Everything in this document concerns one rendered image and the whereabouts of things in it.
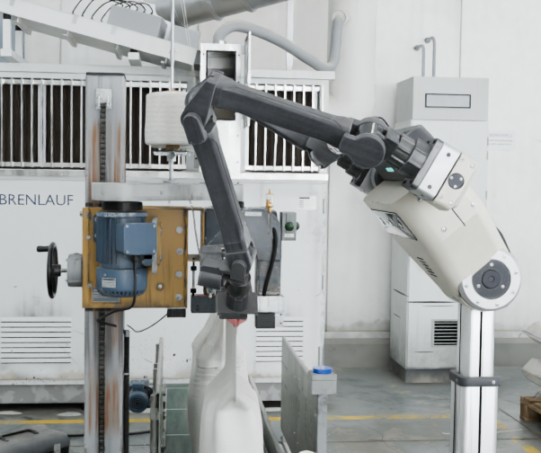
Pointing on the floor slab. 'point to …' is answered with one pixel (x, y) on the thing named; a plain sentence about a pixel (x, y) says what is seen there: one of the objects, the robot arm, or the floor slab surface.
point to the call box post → (321, 423)
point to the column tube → (115, 348)
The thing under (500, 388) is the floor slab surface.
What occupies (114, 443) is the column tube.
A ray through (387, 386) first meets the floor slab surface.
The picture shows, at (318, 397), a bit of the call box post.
